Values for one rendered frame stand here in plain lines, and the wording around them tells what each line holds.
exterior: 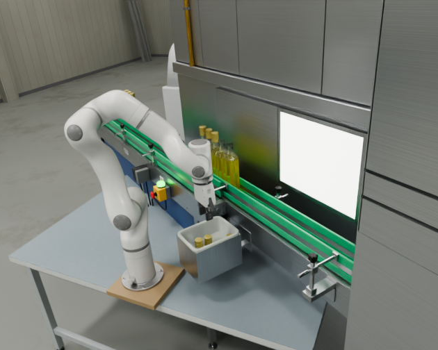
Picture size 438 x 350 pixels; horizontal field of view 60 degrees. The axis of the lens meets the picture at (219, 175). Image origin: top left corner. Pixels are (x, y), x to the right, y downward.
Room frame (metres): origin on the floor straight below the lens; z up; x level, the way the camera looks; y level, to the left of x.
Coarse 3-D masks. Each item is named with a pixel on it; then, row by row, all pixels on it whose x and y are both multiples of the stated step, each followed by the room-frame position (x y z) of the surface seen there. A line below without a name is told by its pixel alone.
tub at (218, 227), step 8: (216, 216) 1.47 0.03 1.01; (200, 224) 1.42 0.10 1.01; (208, 224) 1.43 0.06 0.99; (216, 224) 1.45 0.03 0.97; (224, 224) 1.42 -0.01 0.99; (184, 232) 1.37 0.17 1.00; (192, 232) 1.39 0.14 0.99; (200, 232) 1.41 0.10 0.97; (208, 232) 1.43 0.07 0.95; (216, 232) 1.44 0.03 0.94; (224, 232) 1.42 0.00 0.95; (232, 232) 1.37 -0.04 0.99; (184, 240) 1.30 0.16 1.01; (192, 240) 1.38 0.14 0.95; (216, 240) 1.38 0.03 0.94; (224, 240) 1.29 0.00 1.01; (192, 248) 1.24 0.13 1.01; (200, 248) 1.24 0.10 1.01; (208, 248) 1.25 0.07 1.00
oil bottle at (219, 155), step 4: (216, 152) 1.63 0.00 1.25; (220, 152) 1.61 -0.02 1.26; (224, 152) 1.61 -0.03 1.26; (216, 156) 1.63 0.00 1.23; (220, 156) 1.60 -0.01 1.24; (216, 160) 1.63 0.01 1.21; (220, 160) 1.60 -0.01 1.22; (216, 164) 1.63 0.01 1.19; (220, 164) 1.60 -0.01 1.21; (216, 168) 1.63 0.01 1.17; (220, 168) 1.60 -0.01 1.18; (216, 172) 1.64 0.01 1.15; (220, 172) 1.60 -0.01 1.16; (220, 176) 1.61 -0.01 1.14
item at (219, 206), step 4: (220, 200) 1.53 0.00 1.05; (224, 200) 1.53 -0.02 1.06; (216, 204) 1.50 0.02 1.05; (220, 204) 1.51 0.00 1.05; (224, 204) 1.52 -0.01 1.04; (208, 208) 1.48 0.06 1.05; (216, 208) 1.50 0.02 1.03; (220, 208) 1.51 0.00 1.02; (224, 208) 1.52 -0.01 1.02; (216, 212) 1.49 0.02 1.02; (220, 212) 1.51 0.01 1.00; (224, 212) 1.51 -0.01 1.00
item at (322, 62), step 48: (192, 0) 2.08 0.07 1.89; (240, 0) 1.73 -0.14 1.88; (288, 0) 1.48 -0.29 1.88; (336, 0) 1.29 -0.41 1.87; (240, 48) 1.75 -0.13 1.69; (288, 48) 1.48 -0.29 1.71; (336, 48) 1.28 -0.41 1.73; (192, 96) 2.17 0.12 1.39; (288, 96) 1.45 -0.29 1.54; (336, 96) 1.27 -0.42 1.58; (288, 192) 1.47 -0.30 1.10
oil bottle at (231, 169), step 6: (228, 156) 1.56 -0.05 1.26; (234, 156) 1.57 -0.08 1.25; (228, 162) 1.55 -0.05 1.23; (234, 162) 1.56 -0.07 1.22; (228, 168) 1.55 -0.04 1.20; (234, 168) 1.56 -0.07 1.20; (228, 174) 1.56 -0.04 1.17; (234, 174) 1.56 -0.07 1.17; (228, 180) 1.56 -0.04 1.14; (234, 180) 1.56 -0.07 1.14; (234, 186) 1.56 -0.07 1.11
